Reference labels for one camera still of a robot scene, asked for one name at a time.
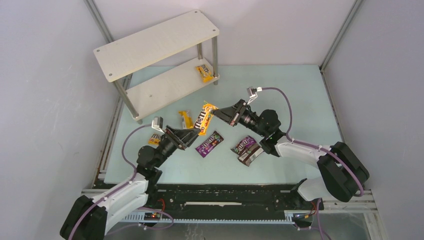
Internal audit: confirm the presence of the yellow candy bag barcode up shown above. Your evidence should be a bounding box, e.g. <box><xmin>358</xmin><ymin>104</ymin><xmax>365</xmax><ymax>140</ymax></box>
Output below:
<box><xmin>178</xmin><ymin>110</ymin><xmax>194</xmax><ymax>129</ymax></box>

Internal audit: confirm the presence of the yellow M&M bag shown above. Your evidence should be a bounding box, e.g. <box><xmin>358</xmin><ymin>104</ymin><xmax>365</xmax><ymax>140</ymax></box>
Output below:
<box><xmin>195</xmin><ymin>64</ymin><xmax>215</xmax><ymax>83</ymax></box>
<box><xmin>147</xmin><ymin>133</ymin><xmax>162</xmax><ymax>146</ymax></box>
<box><xmin>193</xmin><ymin>101</ymin><xmax>218</xmax><ymax>136</ymax></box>

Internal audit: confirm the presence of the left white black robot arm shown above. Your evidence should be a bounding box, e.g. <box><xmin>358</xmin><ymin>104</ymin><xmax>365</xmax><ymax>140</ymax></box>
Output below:
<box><xmin>59</xmin><ymin>126</ymin><xmax>200</xmax><ymax>240</ymax></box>

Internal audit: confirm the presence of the white two-tier metal shelf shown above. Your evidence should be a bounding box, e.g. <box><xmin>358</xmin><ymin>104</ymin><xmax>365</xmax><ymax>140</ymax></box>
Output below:
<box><xmin>93</xmin><ymin>9</ymin><xmax>220</xmax><ymax>124</ymax></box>

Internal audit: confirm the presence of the purple M&M bag centre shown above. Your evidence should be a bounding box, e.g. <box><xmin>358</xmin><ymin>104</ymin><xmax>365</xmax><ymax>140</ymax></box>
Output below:
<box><xmin>195</xmin><ymin>130</ymin><xmax>224</xmax><ymax>158</ymax></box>

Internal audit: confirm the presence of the purple m&m bag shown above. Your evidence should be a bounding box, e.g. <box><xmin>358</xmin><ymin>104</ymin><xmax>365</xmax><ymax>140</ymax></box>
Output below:
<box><xmin>195</xmin><ymin>130</ymin><xmax>224</xmax><ymax>158</ymax></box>
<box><xmin>230</xmin><ymin>135</ymin><xmax>257</xmax><ymax>156</ymax></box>

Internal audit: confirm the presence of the purple M&M bag right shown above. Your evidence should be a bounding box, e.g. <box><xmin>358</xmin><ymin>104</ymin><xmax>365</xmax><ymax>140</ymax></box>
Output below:
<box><xmin>230</xmin><ymin>135</ymin><xmax>257</xmax><ymax>156</ymax></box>

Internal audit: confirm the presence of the brown M&M bag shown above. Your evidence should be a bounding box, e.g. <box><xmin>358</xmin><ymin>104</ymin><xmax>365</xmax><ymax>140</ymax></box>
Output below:
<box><xmin>237</xmin><ymin>143</ymin><xmax>264</xmax><ymax>167</ymax></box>

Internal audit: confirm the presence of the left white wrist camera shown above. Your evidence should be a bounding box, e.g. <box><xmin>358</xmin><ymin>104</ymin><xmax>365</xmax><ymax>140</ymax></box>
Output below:
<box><xmin>151</xmin><ymin>116</ymin><xmax>165</xmax><ymax>134</ymax></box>

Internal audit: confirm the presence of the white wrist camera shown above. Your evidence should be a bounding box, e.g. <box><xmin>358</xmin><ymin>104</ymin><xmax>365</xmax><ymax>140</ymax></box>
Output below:
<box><xmin>246</xmin><ymin>86</ymin><xmax>263</xmax><ymax>105</ymax></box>
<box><xmin>151</xmin><ymin>116</ymin><xmax>165</xmax><ymax>134</ymax></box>

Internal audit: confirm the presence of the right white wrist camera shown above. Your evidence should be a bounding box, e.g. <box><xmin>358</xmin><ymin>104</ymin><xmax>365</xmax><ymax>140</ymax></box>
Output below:
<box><xmin>246</xmin><ymin>86</ymin><xmax>263</xmax><ymax>105</ymax></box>

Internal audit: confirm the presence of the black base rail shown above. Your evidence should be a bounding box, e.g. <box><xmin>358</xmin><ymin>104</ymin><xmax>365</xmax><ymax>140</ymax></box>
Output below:
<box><xmin>146</xmin><ymin>184</ymin><xmax>324</xmax><ymax>221</ymax></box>

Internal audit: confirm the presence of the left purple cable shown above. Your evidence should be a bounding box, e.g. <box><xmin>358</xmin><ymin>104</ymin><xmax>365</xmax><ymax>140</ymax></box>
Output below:
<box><xmin>67</xmin><ymin>124</ymin><xmax>155</xmax><ymax>240</ymax></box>

